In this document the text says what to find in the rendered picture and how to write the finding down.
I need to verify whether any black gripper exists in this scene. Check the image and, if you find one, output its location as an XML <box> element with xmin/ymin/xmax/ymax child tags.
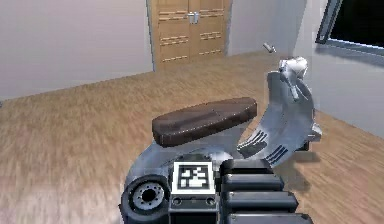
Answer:
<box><xmin>119</xmin><ymin>174</ymin><xmax>172</xmax><ymax>224</ymax></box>

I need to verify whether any silver motor scooter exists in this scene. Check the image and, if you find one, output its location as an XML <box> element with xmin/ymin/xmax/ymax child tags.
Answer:
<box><xmin>125</xmin><ymin>42</ymin><xmax>324</xmax><ymax>201</ymax></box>

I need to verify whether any wooden double door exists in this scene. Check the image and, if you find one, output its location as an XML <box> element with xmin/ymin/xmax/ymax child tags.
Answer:
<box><xmin>146</xmin><ymin>0</ymin><xmax>233</xmax><ymax>72</ymax></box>

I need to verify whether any dark framed window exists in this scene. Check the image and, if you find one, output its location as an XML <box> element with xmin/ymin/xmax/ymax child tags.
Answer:
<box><xmin>315</xmin><ymin>0</ymin><xmax>384</xmax><ymax>51</ymax></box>

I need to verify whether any silver door handle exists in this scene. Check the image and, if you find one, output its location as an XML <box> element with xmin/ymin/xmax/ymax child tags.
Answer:
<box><xmin>187</xmin><ymin>11</ymin><xmax>201</xmax><ymax>25</ymax></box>

